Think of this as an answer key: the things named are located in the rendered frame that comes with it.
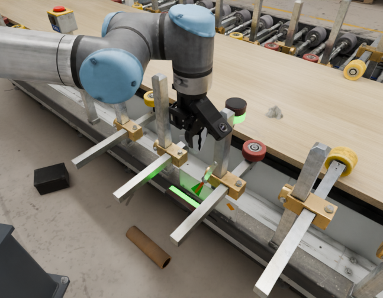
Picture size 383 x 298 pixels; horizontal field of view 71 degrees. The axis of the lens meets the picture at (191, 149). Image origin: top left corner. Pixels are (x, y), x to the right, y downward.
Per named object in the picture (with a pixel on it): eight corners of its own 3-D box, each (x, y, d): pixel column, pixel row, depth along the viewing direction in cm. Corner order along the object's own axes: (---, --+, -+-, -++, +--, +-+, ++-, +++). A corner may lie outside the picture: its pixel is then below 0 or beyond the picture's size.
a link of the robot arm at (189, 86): (221, 67, 61) (193, 84, 56) (219, 86, 64) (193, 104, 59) (190, 55, 65) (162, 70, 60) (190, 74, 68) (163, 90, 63)
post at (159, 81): (168, 181, 114) (158, 78, 80) (162, 177, 115) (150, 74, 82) (174, 176, 116) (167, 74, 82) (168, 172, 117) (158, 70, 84)
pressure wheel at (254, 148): (253, 180, 96) (259, 157, 88) (234, 169, 100) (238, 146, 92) (264, 167, 101) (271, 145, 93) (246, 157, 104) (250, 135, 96)
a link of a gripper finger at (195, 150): (183, 146, 80) (183, 121, 74) (199, 155, 77) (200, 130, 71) (176, 151, 78) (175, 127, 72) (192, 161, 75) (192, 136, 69)
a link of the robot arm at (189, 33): (168, 0, 55) (217, 1, 55) (171, 58, 64) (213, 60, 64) (161, 16, 49) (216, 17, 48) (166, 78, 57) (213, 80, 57)
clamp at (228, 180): (236, 201, 87) (238, 191, 83) (203, 180, 93) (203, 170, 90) (245, 190, 90) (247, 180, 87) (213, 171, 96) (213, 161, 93)
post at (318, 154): (277, 256, 90) (327, 154, 57) (267, 249, 92) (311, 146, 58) (282, 248, 92) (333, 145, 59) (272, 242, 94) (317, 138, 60)
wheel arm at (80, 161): (79, 171, 101) (75, 164, 98) (73, 167, 102) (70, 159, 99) (161, 117, 125) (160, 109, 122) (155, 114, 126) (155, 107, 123)
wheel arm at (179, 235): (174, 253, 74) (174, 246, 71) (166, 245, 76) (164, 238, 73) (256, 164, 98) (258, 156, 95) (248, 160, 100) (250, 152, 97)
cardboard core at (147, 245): (160, 265, 146) (124, 232, 160) (161, 271, 151) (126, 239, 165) (170, 254, 150) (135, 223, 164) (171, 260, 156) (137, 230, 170)
